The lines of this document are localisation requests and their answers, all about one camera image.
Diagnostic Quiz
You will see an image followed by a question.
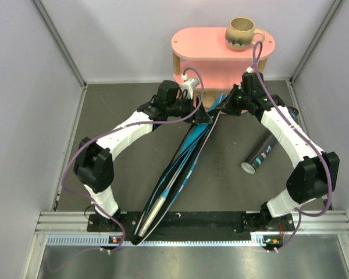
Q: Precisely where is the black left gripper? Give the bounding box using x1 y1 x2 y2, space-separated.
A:
166 94 212 125

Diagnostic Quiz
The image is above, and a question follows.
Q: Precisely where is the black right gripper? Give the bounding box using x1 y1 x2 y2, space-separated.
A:
215 84 251 117

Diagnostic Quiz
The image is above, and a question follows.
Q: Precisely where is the blue badminton racket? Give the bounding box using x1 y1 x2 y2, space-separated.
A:
138 121 204 236

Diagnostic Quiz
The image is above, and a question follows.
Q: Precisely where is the blue sport racket bag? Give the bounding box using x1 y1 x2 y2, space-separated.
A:
131 94 226 245

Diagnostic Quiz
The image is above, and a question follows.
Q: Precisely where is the black shuttlecock tube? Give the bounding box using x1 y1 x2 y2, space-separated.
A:
240 106 300 175

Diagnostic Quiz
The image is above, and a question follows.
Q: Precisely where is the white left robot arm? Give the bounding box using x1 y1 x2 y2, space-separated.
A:
73 78 205 231

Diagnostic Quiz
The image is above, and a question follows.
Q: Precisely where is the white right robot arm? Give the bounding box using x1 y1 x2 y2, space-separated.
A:
221 72 340 230

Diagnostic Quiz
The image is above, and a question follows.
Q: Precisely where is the round painted beige coaster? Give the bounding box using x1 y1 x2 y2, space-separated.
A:
202 91 222 110

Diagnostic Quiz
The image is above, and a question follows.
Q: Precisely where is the pink three-tier shelf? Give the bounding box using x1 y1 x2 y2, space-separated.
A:
171 27 276 115

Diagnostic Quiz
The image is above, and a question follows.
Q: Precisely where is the beige ceramic mug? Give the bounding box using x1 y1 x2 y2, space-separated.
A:
225 17 265 51

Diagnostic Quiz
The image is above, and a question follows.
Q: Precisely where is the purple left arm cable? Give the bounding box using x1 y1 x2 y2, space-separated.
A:
60 67 206 252

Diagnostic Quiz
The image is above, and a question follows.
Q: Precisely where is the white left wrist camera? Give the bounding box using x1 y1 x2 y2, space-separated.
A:
180 74 200 99

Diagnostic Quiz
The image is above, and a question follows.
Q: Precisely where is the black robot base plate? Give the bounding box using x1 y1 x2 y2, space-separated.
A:
87 212 294 242

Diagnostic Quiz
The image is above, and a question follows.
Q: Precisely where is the grey slotted cable duct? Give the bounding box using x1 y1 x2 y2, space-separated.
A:
46 234 283 248

